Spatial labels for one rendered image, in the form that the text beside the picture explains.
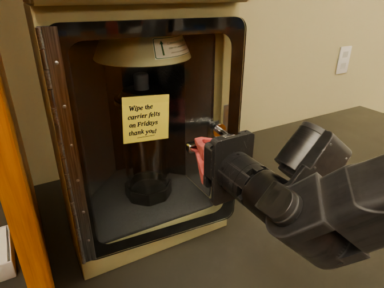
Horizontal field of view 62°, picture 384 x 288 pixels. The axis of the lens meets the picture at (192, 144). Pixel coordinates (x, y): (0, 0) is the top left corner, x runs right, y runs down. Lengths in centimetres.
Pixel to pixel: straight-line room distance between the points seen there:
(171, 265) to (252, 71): 77
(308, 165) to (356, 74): 132
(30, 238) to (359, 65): 149
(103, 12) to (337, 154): 35
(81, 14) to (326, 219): 38
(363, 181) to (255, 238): 47
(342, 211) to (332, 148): 10
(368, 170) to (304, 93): 114
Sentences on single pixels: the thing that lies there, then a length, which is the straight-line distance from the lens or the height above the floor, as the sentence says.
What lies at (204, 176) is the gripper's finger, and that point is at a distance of 46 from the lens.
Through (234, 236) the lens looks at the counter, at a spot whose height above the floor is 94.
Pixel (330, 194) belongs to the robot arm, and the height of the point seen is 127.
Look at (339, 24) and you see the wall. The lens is 149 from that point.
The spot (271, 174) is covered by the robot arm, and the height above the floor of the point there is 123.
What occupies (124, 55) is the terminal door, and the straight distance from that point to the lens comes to 48.
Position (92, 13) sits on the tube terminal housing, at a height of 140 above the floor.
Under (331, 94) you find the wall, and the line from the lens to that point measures 157.
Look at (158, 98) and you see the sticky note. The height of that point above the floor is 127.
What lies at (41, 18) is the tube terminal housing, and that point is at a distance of 47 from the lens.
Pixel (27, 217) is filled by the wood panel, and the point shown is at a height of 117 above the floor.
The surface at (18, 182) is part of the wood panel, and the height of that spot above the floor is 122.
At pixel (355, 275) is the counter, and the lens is 73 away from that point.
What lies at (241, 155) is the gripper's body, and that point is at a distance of 43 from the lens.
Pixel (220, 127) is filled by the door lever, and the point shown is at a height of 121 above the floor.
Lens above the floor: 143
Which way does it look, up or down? 25 degrees down
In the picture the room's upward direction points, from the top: straight up
